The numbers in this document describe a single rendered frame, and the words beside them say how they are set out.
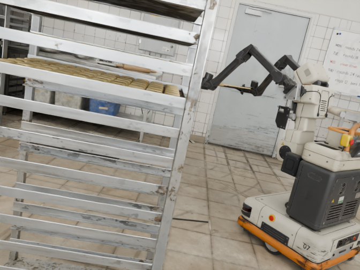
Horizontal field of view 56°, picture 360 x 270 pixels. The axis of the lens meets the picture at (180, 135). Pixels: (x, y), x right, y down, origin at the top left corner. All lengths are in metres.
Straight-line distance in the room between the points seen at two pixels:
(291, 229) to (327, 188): 0.37
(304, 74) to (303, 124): 0.35
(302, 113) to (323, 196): 0.62
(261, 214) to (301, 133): 0.64
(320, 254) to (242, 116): 3.07
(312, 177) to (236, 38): 3.05
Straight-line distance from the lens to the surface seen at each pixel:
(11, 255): 1.78
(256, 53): 2.63
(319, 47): 5.18
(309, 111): 2.51
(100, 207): 1.06
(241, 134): 5.08
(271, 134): 5.16
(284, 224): 2.40
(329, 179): 2.23
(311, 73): 2.51
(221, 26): 4.92
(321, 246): 2.31
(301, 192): 2.33
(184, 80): 1.37
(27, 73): 1.02
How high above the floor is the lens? 1.18
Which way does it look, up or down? 13 degrees down
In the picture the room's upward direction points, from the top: 12 degrees clockwise
